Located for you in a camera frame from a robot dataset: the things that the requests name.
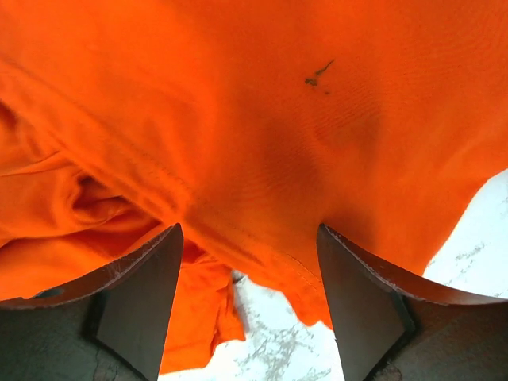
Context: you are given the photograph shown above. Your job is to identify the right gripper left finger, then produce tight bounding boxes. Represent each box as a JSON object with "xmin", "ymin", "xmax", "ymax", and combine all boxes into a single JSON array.
[{"xmin": 1, "ymin": 225, "xmax": 183, "ymax": 380}]

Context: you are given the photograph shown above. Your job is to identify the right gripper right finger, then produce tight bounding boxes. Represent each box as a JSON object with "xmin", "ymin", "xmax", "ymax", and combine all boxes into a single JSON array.
[{"xmin": 317, "ymin": 225, "xmax": 507, "ymax": 380}]

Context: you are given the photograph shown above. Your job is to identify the orange t shirt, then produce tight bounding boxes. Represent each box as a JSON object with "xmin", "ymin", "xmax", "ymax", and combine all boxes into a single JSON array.
[{"xmin": 1, "ymin": 1, "xmax": 507, "ymax": 373}]

